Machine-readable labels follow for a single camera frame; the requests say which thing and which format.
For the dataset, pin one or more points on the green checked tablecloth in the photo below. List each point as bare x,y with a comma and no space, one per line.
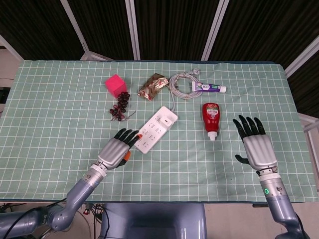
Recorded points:
74,149

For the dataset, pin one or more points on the white purple toothpaste tube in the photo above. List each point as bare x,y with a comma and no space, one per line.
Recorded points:
208,87

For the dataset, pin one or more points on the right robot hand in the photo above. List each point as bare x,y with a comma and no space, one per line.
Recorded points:
259,150

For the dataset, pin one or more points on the white power strip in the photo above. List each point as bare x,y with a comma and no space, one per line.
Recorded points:
154,132

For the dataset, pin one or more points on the gold foil snack packet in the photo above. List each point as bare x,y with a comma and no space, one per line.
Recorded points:
152,87

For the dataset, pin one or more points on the dark folding screen panels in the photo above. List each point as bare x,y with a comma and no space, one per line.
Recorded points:
169,27

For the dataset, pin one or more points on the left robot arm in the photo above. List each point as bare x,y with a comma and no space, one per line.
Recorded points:
62,199

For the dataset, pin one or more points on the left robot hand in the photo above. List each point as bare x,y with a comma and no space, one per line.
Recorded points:
115,150

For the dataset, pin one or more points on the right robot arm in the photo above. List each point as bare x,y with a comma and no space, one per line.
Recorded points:
279,201

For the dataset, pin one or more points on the dark red grape bunch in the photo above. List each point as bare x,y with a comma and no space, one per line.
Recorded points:
120,105

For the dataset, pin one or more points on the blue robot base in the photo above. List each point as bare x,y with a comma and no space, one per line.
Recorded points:
153,221

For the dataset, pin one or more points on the red ketchup bottle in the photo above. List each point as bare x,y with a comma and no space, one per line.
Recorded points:
211,118

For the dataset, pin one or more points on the pink foam cube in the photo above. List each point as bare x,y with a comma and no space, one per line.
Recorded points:
115,85

